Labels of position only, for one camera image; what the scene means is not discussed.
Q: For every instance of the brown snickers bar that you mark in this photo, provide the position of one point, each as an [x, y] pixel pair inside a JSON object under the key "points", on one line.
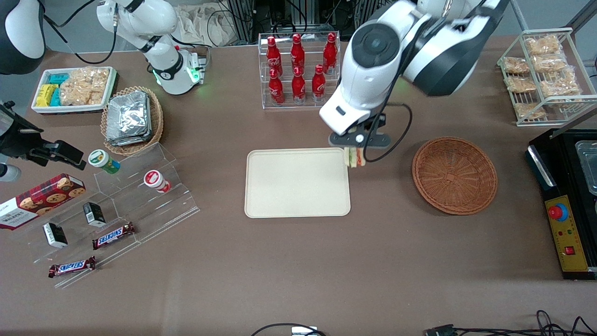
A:
{"points": [[72, 267], [113, 235]]}

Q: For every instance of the empty brown wicker basket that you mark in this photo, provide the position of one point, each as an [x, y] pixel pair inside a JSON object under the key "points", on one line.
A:
{"points": [[454, 176]]}

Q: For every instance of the aluminium frame post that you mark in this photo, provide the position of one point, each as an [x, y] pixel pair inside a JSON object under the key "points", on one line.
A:
{"points": [[361, 14], [242, 18]]}

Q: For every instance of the clear plastic container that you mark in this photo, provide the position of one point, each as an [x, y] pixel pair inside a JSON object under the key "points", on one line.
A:
{"points": [[588, 163]]}

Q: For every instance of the white rectangular snack tray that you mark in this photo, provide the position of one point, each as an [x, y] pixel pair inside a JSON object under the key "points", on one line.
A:
{"points": [[42, 108]]}

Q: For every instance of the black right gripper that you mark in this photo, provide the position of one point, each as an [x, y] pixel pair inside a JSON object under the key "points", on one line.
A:
{"points": [[19, 140]]}

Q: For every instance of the wicker basket with foil packets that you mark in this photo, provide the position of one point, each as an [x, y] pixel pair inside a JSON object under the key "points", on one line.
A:
{"points": [[156, 126]]}

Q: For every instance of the triangle sandwich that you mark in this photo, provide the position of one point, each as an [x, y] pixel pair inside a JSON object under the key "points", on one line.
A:
{"points": [[355, 158]]}

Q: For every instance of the yellow control panel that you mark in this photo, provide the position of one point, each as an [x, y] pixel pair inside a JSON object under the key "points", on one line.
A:
{"points": [[566, 242]]}

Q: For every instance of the red lidded snack cup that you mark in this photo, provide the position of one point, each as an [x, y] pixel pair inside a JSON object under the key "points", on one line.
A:
{"points": [[156, 180]]}

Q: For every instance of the yellow snack packet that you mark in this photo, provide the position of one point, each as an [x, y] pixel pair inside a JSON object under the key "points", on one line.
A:
{"points": [[45, 94]]}

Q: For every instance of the cream plastic serving tray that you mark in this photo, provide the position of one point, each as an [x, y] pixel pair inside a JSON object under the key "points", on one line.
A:
{"points": [[297, 183]]}

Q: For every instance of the red cola bottle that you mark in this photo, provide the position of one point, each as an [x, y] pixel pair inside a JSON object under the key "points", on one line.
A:
{"points": [[318, 85], [298, 87], [276, 89], [274, 56], [330, 52], [297, 53]]}

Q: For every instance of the teal snack packet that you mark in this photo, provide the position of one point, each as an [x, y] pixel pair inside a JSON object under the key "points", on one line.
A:
{"points": [[55, 98], [59, 78]]}

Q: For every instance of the red emergency stop button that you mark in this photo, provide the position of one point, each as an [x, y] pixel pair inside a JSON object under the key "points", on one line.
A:
{"points": [[557, 212]]}

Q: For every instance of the black machine housing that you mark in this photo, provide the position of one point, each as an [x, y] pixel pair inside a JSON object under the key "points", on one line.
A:
{"points": [[541, 163]]}

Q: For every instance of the red tartan cookie box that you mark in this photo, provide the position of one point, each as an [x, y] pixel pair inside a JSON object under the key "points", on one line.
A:
{"points": [[37, 200]]}

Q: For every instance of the clear acrylic bottle rack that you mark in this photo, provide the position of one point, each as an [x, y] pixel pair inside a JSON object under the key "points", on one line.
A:
{"points": [[303, 106]]}

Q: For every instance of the green lidded snack cup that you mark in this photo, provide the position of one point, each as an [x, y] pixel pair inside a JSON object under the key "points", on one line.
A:
{"points": [[103, 161]]}

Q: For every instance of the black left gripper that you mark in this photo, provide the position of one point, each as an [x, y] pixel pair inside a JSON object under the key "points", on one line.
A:
{"points": [[378, 122]]}

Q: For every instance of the silver foil packet stack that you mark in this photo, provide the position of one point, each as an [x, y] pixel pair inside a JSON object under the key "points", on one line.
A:
{"points": [[128, 119]]}

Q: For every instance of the small black box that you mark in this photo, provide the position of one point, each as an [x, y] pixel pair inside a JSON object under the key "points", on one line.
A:
{"points": [[55, 234], [94, 214]]}

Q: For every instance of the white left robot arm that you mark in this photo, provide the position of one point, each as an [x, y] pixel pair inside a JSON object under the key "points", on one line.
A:
{"points": [[368, 70]]}

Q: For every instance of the clear bag of fried snacks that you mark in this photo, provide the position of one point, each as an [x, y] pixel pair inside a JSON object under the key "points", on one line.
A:
{"points": [[521, 84], [515, 65], [529, 110], [542, 45], [550, 63], [560, 85]]}

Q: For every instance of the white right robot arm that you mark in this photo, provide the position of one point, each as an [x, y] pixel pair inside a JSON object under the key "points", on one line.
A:
{"points": [[164, 70]]}

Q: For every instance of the clear bag of crackers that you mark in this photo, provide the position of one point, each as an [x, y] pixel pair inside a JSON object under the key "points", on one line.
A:
{"points": [[84, 86]]}

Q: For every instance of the clear acrylic stepped stand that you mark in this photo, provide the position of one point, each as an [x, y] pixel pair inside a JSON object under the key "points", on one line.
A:
{"points": [[149, 210]]}

